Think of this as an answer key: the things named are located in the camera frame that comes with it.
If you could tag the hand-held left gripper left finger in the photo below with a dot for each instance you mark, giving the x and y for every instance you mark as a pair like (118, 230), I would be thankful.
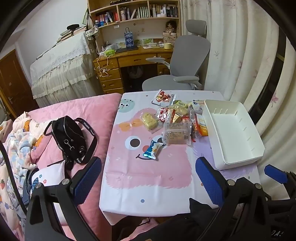
(89, 176)

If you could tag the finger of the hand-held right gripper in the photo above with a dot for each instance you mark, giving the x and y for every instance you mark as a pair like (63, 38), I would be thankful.
(275, 172)

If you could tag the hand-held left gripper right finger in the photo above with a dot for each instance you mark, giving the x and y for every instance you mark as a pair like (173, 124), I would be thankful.
(208, 180)

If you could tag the white plastic bin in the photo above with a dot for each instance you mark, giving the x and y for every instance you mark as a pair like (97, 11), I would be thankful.
(231, 132)

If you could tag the clear bread packet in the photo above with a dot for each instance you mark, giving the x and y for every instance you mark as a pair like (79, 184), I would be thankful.
(177, 134)

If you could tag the blue and white snack packet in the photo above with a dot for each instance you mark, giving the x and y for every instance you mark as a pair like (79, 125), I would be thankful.
(152, 149)

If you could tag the yellow wedge snack packet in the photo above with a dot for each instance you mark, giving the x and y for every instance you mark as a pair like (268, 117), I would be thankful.
(175, 118)

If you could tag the yellow cake packet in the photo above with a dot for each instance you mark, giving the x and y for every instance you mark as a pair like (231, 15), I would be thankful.
(149, 120)

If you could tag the red and white snack packet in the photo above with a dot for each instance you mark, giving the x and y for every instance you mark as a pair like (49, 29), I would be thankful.
(161, 97)

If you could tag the white printed pillow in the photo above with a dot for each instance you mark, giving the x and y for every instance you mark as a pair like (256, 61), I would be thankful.
(50, 172)

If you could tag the black clothing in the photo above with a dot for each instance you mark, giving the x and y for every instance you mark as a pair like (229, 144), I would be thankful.
(198, 220)

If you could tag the black handbag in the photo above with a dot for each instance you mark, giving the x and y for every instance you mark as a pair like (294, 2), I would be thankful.
(67, 136)

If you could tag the orange snack packet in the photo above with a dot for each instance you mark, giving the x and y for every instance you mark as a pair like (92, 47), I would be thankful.
(201, 126)

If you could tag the pink cartoon printed tablecloth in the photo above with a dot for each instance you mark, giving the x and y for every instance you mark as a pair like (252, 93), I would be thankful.
(150, 185)

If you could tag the small white snack packet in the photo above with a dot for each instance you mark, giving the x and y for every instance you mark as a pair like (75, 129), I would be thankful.
(195, 106)

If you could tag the clear pale cracker packet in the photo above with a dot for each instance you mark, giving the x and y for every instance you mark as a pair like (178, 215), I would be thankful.
(178, 110)

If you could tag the floral printed blanket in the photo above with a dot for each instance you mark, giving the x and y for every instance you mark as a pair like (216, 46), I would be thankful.
(18, 139)

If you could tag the green label snack packet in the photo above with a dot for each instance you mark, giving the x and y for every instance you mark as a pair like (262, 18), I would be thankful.
(180, 103)

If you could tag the lace covered piano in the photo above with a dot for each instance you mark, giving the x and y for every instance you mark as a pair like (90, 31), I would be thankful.
(62, 64)

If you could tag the black trash bag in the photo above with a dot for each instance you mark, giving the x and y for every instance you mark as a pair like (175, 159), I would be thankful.
(135, 70)

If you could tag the brown wooden door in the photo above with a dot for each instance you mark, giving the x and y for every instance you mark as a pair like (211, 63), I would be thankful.
(13, 81)

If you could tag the wooden desk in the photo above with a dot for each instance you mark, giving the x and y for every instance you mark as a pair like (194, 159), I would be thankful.
(129, 59)

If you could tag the green tissue packet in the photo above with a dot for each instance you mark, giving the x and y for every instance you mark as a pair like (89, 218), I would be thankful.
(109, 52)

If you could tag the grey office chair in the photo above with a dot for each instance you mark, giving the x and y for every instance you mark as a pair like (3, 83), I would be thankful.
(189, 53)

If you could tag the white floral curtain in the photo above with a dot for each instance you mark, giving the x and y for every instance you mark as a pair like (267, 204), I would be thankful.
(231, 46)

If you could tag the yellow mug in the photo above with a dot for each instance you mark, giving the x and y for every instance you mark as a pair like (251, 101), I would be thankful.
(168, 46)

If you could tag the stack of books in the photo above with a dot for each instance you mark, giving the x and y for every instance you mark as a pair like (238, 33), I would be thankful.
(69, 34)

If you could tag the blue gift bag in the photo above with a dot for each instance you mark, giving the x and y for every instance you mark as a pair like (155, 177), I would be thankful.
(129, 38)

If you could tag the floral fabric bag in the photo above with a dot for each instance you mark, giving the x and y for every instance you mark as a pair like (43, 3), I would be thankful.
(92, 32)

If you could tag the black hat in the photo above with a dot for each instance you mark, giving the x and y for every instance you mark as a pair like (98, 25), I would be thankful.
(72, 26)

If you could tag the wooden bookshelf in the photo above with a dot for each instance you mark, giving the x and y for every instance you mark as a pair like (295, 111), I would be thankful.
(115, 24)

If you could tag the doll figure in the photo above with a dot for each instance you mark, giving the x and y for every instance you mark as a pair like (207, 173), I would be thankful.
(171, 26)

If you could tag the row of books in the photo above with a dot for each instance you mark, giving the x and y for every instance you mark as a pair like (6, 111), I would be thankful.
(138, 12)

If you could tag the dark window frame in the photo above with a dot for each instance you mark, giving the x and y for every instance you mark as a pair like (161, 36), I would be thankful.
(274, 76)

